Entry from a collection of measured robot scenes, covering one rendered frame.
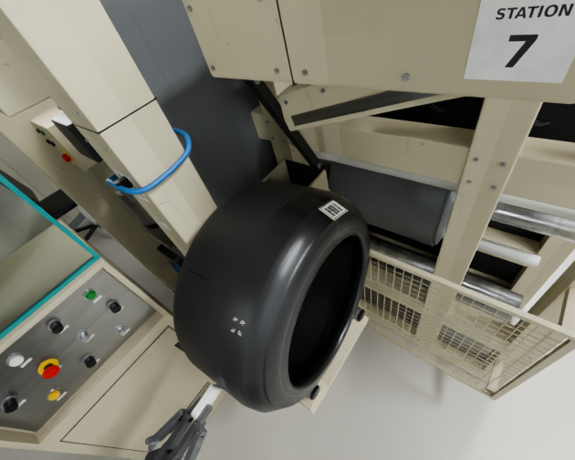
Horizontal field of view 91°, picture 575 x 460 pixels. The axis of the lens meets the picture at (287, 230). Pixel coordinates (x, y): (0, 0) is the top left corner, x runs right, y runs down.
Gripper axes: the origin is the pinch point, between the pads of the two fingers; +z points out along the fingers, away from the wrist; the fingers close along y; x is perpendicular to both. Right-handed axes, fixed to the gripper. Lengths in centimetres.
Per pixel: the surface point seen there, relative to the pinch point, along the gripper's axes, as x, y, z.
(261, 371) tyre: -10.1, -11.4, 12.8
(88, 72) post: -51, 25, 35
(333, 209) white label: -16.7, -8.3, 46.0
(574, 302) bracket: 30, -59, 71
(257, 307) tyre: -19.1, -8.2, 21.3
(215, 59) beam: -41, 20, 55
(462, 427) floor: 125, -59, 36
